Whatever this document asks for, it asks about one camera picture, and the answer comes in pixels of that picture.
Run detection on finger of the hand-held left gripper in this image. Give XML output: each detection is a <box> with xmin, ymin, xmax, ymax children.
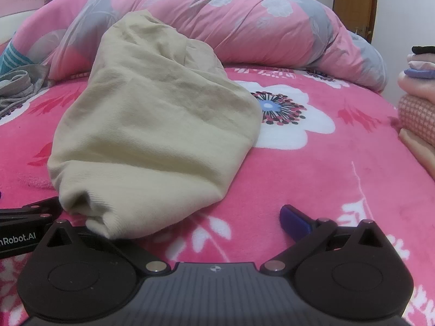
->
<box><xmin>0</xmin><ymin>197</ymin><xmax>64</xmax><ymax>225</ymax></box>

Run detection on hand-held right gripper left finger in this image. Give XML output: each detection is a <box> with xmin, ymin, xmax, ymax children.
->
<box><xmin>43</xmin><ymin>220</ymin><xmax>169</xmax><ymax>275</ymax></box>

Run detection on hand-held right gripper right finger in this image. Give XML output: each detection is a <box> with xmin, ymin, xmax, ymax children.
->
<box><xmin>260</xmin><ymin>204</ymin><xmax>387</xmax><ymax>275</ymax></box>

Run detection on beige pants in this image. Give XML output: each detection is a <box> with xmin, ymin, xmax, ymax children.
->
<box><xmin>47</xmin><ymin>10</ymin><xmax>263</xmax><ymax>240</ymax></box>

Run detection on stack of folded clothes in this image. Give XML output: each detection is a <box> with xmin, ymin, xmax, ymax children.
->
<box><xmin>397</xmin><ymin>45</ymin><xmax>435</xmax><ymax>177</ymax></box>

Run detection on pink floral blanket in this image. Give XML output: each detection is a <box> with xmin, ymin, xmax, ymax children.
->
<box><xmin>0</xmin><ymin>64</ymin><xmax>435</xmax><ymax>326</ymax></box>

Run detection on crumpled grey garment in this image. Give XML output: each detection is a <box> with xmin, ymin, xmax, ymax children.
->
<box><xmin>0</xmin><ymin>64</ymin><xmax>50</xmax><ymax>118</ymax></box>

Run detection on teal striped cloth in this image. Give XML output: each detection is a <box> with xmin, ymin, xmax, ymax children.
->
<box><xmin>0</xmin><ymin>41</ymin><xmax>36</xmax><ymax>75</ymax></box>

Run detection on pink white headboard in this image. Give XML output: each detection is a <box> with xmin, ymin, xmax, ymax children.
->
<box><xmin>0</xmin><ymin>0</ymin><xmax>45</xmax><ymax>41</ymax></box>

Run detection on pink grey floral quilt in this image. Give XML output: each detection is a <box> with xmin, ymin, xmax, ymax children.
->
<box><xmin>15</xmin><ymin>0</ymin><xmax>390</xmax><ymax>94</ymax></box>

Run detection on brown wooden door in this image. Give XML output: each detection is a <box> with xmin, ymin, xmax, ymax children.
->
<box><xmin>333</xmin><ymin>0</ymin><xmax>378</xmax><ymax>45</ymax></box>

